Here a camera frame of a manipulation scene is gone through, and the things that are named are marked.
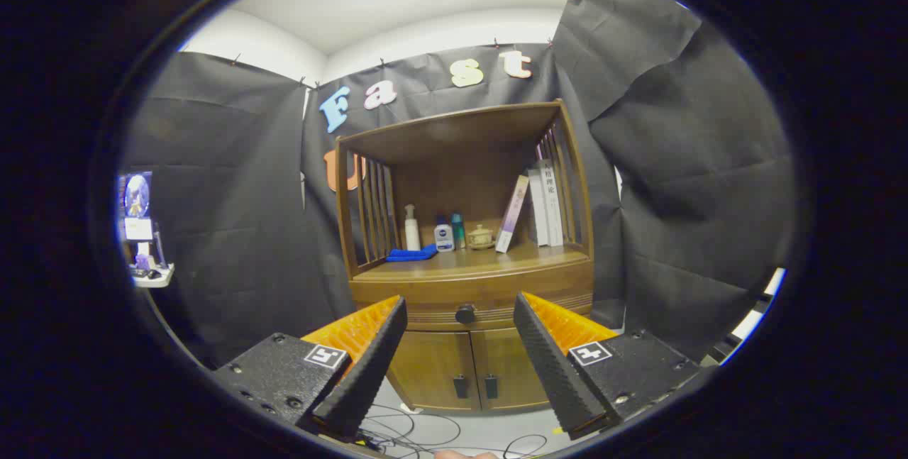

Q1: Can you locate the wooden drawer with black knob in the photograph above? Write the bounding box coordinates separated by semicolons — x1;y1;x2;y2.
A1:
351;264;594;332

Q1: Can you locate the white side table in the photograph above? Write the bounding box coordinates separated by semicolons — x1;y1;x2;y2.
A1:
131;264;175;288

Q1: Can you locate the white book with black characters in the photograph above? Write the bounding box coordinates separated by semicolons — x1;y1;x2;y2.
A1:
539;160;565;247

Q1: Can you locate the plain white book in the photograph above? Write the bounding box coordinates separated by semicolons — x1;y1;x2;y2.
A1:
526;168;550;247

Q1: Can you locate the wooden cabinet door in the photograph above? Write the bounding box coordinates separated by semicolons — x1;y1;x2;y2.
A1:
472;328;550;410
389;331;482;410

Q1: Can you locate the blue folded cloth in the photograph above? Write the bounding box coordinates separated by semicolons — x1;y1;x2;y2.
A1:
386;244;439;263

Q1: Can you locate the computer monitor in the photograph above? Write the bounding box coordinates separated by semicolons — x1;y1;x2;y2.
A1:
119;172;153;219

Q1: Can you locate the white frame rail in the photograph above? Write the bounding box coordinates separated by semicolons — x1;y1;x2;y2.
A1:
731;267;787;364

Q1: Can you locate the wooden countertop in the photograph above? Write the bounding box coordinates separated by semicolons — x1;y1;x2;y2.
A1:
355;243;591;282

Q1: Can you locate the purple cover book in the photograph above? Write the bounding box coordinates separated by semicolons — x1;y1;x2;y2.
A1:
494;175;531;254

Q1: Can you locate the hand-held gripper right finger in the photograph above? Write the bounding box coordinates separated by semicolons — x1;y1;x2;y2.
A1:
513;292;703;441

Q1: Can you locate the brown wooden cabinet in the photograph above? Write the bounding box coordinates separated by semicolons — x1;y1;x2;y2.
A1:
333;99;595;414

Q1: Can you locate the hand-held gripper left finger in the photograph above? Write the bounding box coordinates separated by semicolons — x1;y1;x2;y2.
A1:
213;294;409;442

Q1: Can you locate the tangle of black floor cables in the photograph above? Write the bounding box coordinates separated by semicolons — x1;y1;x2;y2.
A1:
355;402;554;459

